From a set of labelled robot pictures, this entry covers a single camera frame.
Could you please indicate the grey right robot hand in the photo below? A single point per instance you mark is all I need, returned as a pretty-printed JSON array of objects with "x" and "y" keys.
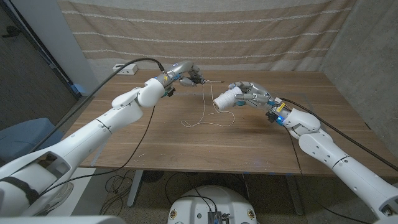
[{"x": 261, "y": 95}]

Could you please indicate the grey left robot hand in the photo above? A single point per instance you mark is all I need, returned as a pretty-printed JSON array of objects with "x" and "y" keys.
[{"x": 185, "y": 70}]

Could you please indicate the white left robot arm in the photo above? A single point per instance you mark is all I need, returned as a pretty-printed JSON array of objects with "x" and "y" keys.
[{"x": 93, "y": 133}]

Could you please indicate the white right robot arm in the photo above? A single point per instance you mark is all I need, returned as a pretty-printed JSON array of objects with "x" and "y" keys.
[{"x": 342, "y": 161}]

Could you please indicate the striped beige backdrop cloth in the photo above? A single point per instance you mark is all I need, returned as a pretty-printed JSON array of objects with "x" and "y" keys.
[{"x": 202, "y": 34}]

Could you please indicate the white power strip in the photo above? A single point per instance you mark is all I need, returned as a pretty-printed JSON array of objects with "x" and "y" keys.
[{"x": 130, "y": 71}]

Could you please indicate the grey table leg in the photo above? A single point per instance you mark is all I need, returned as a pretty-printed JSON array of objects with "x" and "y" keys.
[
  {"x": 294, "y": 196},
  {"x": 135, "y": 189}
]

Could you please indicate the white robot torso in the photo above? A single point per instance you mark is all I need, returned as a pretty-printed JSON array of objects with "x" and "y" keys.
[{"x": 211, "y": 202}]

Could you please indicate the dark door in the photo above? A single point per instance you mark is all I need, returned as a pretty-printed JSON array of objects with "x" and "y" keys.
[{"x": 25, "y": 77}]

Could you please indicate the blue upholstered seat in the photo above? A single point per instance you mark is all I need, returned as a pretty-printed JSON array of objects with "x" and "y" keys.
[{"x": 28, "y": 140}]

